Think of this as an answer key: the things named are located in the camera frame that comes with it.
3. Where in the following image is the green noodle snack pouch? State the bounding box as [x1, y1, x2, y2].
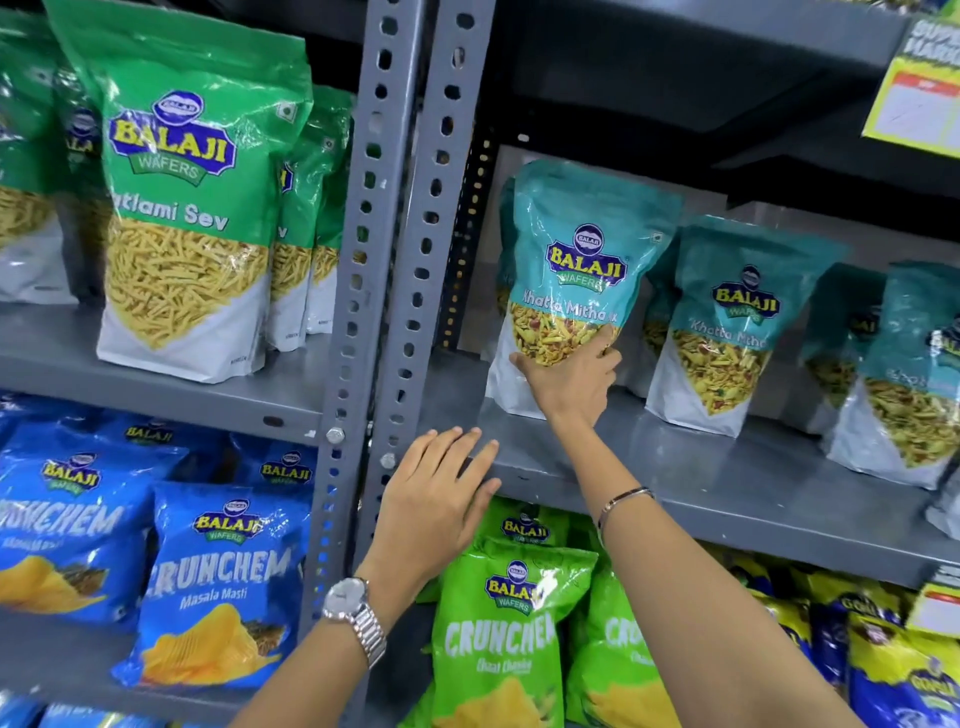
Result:
[43, 0, 315, 385]
[265, 84, 354, 354]
[0, 7, 79, 306]
[52, 63, 115, 297]
[306, 127, 355, 336]

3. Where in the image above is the dark perforated rear upright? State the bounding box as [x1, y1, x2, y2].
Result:
[438, 131, 502, 354]

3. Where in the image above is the yellow price tag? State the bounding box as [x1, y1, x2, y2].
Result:
[861, 13, 960, 160]

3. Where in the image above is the thin metal bracelet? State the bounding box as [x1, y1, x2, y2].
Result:
[595, 486, 656, 538]

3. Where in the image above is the pile of blue chip bags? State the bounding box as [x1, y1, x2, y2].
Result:
[0, 391, 318, 728]

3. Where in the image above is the person's right hand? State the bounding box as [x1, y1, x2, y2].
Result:
[509, 324, 624, 431]

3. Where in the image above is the person's left hand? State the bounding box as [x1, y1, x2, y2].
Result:
[358, 426, 503, 624]

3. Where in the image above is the light green chip bag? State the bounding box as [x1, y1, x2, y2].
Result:
[564, 558, 682, 728]
[429, 537, 600, 728]
[475, 496, 575, 550]

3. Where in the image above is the row of teal packets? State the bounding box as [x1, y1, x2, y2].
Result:
[493, 177, 960, 543]

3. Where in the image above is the grey perforated metal upright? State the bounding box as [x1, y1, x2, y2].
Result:
[297, 0, 430, 646]
[351, 0, 498, 571]

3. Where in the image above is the silver wristwatch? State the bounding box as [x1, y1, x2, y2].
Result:
[321, 576, 388, 670]

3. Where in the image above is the yellow and blue snack bag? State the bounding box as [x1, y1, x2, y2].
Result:
[793, 568, 910, 695]
[846, 611, 960, 728]
[746, 588, 817, 665]

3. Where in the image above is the person's right forearm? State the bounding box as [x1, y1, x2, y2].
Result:
[546, 418, 867, 728]

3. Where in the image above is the grey metal shelf board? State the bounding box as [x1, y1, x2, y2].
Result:
[491, 0, 912, 72]
[416, 348, 960, 591]
[0, 301, 335, 449]
[0, 606, 260, 727]

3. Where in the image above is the yellow and white shelf label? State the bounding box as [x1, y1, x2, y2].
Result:
[905, 564, 960, 640]

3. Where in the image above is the teal snack pouch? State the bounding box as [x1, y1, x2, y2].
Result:
[484, 158, 684, 422]

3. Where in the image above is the person's left forearm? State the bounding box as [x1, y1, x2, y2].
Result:
[228, 588, 421, 728]

